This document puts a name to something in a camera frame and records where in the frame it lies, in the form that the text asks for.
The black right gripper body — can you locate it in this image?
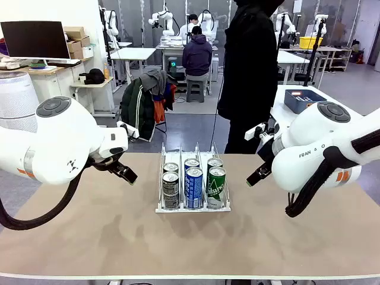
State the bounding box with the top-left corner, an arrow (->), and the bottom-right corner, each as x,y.
256,142 -> 278,167

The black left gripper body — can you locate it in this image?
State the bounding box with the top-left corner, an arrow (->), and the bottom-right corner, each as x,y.
87,156 -> 122,175

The blue plastic bin orange base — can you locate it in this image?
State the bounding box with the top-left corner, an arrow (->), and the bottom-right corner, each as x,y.
284,88 -> 327,115

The black Pepsi can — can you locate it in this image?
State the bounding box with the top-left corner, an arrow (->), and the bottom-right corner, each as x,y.
161,172 -> 180,210
163,162 -> 180,175

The dark green puffer jacket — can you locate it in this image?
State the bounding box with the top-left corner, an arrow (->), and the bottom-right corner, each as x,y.
119,77 -> 157,143

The orange garment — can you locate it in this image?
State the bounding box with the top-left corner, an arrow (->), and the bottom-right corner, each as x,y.
153,99 -> 167,125

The white side table wooden top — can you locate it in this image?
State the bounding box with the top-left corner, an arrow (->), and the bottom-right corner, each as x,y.
70,76 -> 117,119

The large white table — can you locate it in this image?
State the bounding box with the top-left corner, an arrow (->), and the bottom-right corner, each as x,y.
270,84 -> 366,134

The black bag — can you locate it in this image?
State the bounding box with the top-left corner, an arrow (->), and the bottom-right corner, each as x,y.
78,68 -> 106,86

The gray plastic stool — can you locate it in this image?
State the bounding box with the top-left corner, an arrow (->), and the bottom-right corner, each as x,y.
186,79 -> 207,103

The person in black jacket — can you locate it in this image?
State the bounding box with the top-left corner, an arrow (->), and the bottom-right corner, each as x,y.
217,0 -> 279,154

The white cabinet wooden top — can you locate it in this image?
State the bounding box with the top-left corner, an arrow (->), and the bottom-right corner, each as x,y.
0,58 -> 93,103

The gray hoodie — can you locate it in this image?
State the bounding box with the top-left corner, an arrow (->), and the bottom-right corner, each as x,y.
139,69 -> 179,97

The white background desk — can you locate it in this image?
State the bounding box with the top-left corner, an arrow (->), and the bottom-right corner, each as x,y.
109,46 -> 157,87
277,49 -> 311,86

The black keyboard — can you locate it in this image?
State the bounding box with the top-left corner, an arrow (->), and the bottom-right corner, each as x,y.
46,59 -> 82,67

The white cylindrical air purifier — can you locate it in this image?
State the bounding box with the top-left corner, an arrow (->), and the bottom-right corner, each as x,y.
0,71 -> 40,134

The black light stand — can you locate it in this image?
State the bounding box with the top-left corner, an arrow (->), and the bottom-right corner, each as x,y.
302,16 -> 325,87

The yellow plastic bin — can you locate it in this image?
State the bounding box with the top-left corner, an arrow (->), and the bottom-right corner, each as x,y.
299,36 -> 324,50

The computer case green light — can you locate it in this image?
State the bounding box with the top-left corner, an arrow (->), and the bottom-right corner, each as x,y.
167,56 -> 179,77

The seated person purple hoodie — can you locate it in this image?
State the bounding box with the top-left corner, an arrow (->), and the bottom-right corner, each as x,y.
182,26 -> 213,87

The wooden shelf table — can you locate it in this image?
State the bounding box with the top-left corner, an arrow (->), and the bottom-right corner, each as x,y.
293,45 -> 353,72

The black slim stand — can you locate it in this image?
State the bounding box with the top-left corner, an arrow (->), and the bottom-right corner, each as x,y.
275,13 -> 286,51

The black computer monitor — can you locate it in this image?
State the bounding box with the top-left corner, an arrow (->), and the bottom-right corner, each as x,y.
0,20 -> 71,71

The person in white shirt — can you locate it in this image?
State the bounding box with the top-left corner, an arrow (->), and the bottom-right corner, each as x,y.
179,14 -> 200,37

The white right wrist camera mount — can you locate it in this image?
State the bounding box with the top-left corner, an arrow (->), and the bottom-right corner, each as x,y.
245,121 -> 280,144

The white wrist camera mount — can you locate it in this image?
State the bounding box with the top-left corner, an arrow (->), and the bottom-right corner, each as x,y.
245,121 -> 280,144
116,120 -> 140,140

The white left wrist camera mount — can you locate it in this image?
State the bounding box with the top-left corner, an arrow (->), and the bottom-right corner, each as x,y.
116,120 -> 140,140

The white wire can dispenser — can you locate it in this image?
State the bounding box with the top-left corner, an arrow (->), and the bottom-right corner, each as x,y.
155,142 -> 232,214

